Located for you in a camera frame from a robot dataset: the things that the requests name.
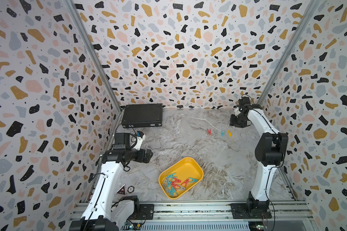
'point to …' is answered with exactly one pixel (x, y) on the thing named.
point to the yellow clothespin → (230, 133)
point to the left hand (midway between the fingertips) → (145, 151)
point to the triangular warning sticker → (122, 190)
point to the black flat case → (142, 115)
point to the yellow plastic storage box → (180, 177)
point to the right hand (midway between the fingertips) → (232, 123)
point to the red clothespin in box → (174, 183)
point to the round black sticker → (130, 189)
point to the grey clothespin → (215, 132)
